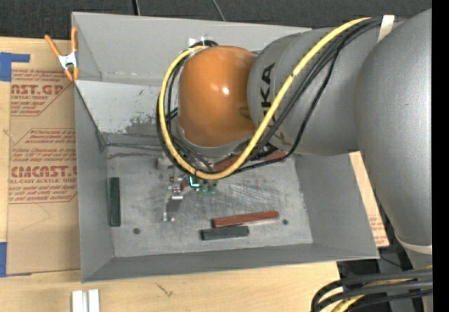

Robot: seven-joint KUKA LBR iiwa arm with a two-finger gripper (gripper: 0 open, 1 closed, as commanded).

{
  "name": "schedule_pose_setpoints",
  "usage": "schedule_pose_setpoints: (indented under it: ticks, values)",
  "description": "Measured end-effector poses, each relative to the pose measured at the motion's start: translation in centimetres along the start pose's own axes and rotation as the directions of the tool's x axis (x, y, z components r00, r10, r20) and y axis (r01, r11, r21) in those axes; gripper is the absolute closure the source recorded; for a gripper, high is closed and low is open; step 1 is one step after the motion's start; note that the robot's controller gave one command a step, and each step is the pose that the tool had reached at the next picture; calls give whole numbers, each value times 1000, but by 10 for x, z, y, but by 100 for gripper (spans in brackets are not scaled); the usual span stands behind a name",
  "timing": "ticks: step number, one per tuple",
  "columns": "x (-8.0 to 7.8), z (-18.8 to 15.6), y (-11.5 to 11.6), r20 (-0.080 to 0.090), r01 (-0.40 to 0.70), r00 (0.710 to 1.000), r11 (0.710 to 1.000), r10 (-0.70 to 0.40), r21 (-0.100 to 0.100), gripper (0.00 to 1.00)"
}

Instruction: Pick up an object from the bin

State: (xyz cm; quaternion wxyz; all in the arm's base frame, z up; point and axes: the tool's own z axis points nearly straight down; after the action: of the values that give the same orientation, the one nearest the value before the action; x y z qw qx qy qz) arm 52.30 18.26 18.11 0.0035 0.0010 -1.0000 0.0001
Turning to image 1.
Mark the red-brown flat block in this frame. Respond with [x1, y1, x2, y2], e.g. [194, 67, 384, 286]
[210, 210, 281, 229]
[213, 150, 289, 172]

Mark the dark green flat block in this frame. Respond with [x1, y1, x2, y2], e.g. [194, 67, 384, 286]
[199, 225, 250, 242]
[108, 177, 122, 228]

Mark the grey metal bin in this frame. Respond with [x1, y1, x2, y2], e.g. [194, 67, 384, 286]
[71, 11, 380, 284]

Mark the brown cardboard board red print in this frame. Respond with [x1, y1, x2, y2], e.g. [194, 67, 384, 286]
[0, 36, 82, 277]

